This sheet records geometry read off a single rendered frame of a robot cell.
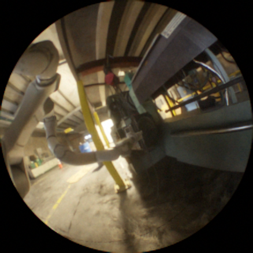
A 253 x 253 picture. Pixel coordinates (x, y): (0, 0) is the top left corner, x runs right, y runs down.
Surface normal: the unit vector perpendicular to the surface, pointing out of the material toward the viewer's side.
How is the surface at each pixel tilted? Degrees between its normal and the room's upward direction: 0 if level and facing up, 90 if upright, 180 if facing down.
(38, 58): 172
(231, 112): 90
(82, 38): 180
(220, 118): 90
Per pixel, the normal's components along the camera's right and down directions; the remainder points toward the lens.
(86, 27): 0.40, 0.91
